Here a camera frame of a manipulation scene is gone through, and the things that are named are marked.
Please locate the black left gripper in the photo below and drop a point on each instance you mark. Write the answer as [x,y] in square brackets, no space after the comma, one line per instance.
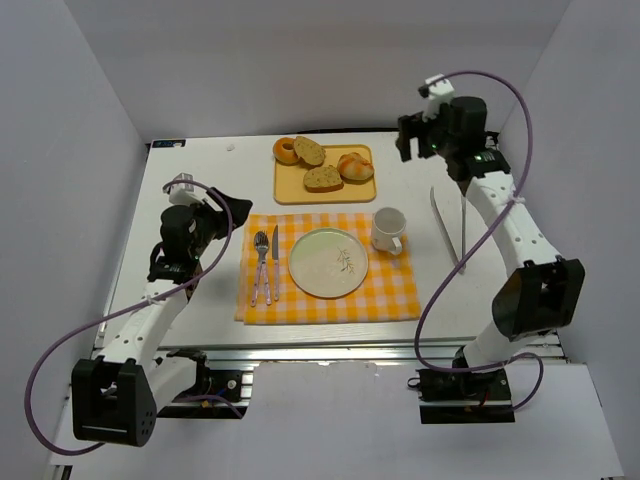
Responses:
[220,215]

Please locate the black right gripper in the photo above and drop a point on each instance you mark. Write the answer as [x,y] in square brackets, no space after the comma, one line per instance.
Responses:
[415,133]

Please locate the seeded bread slice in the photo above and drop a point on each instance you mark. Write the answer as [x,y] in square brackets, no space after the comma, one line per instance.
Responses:
[309,151]
[323,179]

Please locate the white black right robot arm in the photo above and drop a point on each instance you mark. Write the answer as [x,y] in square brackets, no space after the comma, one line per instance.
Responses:
[542,288]

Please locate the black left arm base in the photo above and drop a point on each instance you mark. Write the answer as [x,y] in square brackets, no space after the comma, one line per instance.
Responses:
[215,395]

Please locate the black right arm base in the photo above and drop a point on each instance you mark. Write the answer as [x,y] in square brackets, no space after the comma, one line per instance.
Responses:
[465,398]

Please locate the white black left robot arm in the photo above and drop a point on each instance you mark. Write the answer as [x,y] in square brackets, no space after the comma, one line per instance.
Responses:
[117,395]

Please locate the yellow serving tray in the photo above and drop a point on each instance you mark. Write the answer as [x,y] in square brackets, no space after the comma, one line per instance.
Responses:
[289,188]

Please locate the glazed round bun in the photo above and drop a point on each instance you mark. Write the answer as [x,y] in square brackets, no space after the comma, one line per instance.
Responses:
[354,167]

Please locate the white ceramic mug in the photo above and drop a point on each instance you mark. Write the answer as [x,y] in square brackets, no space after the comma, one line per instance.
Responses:
[388,226]

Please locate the blue left corner label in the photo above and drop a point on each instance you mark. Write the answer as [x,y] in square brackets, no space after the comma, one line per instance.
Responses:
[168,143]

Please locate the pale green ceramic plate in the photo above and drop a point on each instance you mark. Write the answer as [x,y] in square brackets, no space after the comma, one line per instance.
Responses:
[328,263]

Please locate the yellow checkered cloth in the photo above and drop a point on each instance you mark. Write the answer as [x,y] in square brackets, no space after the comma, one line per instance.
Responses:
[388,292]

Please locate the silver fork pink handle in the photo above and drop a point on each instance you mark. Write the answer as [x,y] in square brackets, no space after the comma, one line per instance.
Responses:
[261,245]

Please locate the silver knife pink handle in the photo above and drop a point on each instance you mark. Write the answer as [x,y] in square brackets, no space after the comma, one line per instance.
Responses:
[275,257]

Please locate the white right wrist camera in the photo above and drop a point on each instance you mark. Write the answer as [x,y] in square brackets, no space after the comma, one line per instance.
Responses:
[437,91]

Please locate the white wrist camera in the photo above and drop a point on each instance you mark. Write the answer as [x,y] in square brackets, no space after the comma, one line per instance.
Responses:
[437,91]
[181,191]

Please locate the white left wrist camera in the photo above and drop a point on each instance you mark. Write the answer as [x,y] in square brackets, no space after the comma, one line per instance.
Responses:
[181,191]

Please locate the golden ring donut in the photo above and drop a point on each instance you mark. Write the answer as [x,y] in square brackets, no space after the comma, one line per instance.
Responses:
[284,152]

